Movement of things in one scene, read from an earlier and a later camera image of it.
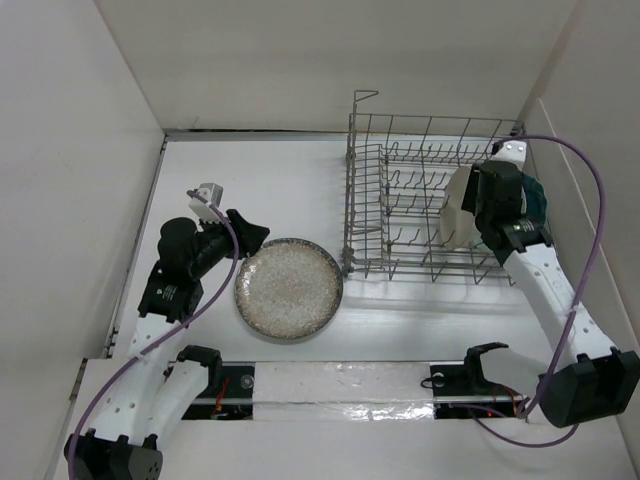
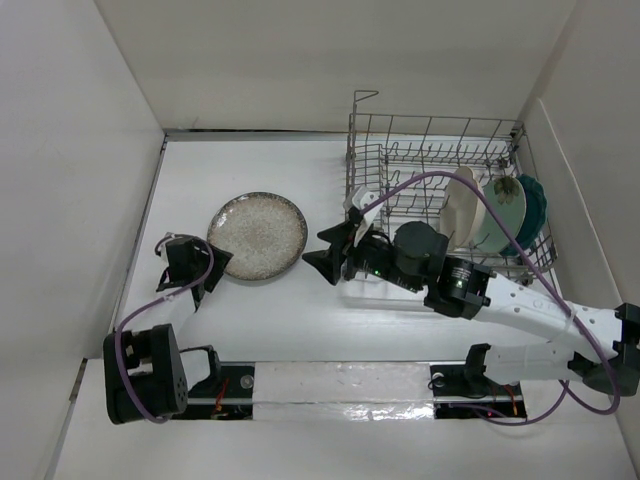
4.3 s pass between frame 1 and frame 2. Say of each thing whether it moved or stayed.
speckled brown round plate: moved
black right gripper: moved
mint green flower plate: moved
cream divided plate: stayed
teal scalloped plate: stayed
